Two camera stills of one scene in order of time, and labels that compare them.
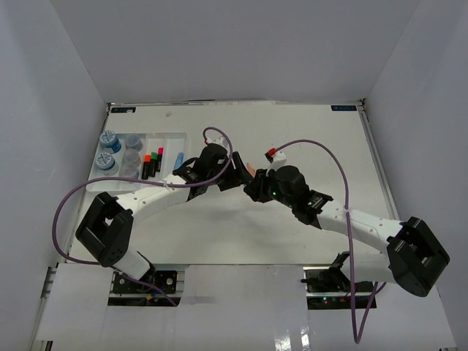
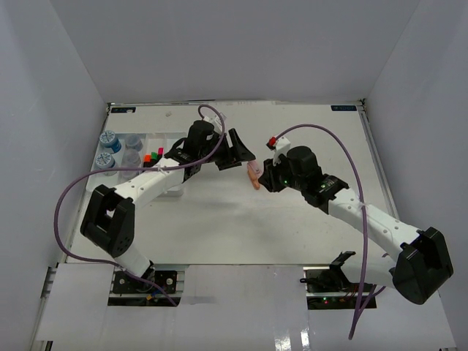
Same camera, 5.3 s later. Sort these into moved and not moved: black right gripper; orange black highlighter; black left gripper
Moved: black right gripper; black left gripper
Not moved: orange black highlighter
